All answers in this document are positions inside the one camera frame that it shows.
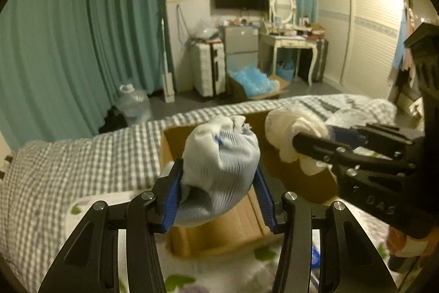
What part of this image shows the white blue sock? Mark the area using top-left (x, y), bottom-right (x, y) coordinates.
top-left (175, 115), bottom-right (260, 227)

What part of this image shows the white oval vanity mirror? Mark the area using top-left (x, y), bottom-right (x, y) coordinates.
top-left (270, 0), bottom-right (297, 26)

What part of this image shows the white floral quilt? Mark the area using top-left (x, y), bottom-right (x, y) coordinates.
top-left (65, 190), bottom-right (389, 292)

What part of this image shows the white suitcase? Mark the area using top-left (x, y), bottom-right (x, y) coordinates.
top-left (190, 42), bottom-right (226, 97)

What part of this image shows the brown cardboard box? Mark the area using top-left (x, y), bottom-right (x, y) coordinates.
top-left (166, 111), bottom-right (337, 259)

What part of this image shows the white upright mop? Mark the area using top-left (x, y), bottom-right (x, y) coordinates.
top-left (161, 19), bottom-right (175, 103)

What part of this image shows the cream lace cloth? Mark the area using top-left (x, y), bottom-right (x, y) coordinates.
top-left (265, 105), bottom-right (330, 176)

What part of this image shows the white sliding wardrobe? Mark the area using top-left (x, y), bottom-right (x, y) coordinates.
top-left (317, 0), bottom-right (403, 98)

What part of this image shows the white dressing table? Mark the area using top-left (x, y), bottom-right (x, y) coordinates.
top-left (258, 33), bottom-right (324, 86)

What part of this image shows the box with blue plastic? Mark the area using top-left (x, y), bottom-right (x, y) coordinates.
top-left (228, 65), bottom-right (289, 103)

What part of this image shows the person's hand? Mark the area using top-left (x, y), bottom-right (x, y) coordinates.
top-left (386, 227), bottom-right (429, 258)

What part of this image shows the grey small refrigerator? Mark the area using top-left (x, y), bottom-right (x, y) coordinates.
top-left (219, 26), bottom-right (258, 72)

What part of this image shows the clear water jug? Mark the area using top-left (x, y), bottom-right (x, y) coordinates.
top-left (115, 83), bottom-right (153, 126)

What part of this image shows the grey checked bed sheet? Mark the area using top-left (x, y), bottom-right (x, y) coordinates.
top-left (1, 94), bottom-right (396, 292)

